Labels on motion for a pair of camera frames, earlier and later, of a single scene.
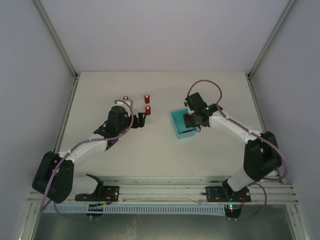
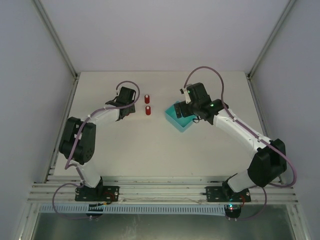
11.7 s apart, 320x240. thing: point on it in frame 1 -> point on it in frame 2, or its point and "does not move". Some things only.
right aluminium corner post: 272,36 does not move
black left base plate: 102,193 does not move
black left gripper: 136,121 -> 127,110
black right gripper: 188,121 -> 179,110
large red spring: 148,110 does not move
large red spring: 147,99 does not move
